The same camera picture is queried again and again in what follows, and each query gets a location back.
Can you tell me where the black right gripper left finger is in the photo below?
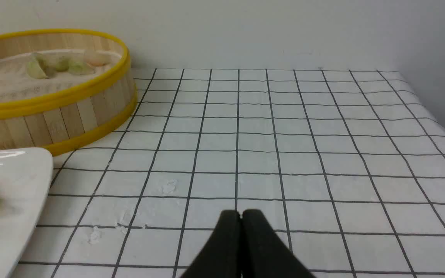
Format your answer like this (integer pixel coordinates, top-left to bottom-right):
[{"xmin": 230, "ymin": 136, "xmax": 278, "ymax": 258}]
[{"xmin": 182, "ymin": 210, "xmax": 241, "ymax": 278}]

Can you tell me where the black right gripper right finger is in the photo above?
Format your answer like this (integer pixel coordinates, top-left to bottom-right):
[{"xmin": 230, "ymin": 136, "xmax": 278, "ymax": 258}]
[{"xmin": 241, "ymin": 209, "xmax": 315, "ymax": 278}]

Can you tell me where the white square plate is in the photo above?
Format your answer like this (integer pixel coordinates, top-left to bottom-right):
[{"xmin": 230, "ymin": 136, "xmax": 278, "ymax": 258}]
[{"xmin": 0, "ymin": 147, "xmax": 53, "ymax": 278}]

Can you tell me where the pink dumpling in steamer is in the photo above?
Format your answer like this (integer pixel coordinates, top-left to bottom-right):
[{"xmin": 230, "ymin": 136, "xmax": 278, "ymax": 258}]
[{"xmin": 83, "ymin": 50, "xmax": 111, "ymax": 67}]

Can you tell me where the pale green dumpling in steamer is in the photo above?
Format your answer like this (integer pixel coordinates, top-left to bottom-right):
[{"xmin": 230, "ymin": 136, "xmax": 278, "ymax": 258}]
[{"xmin": 52, "ymin": 56, "xmax": 95, "ymax": 76}]

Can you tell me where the bamboo steamer basket yellow rim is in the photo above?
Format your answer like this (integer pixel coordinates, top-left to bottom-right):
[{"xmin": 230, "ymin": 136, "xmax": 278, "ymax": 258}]
[{"xmin": 0, "ymin": 29, "xmax": 138, "ymax": 156}]

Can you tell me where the white steamer liner cloth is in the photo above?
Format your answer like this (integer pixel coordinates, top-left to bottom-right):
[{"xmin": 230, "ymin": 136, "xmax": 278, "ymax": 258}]
[{"xmin": 0, "ymin": 51, "xmax": 121, "ymax": 103}]

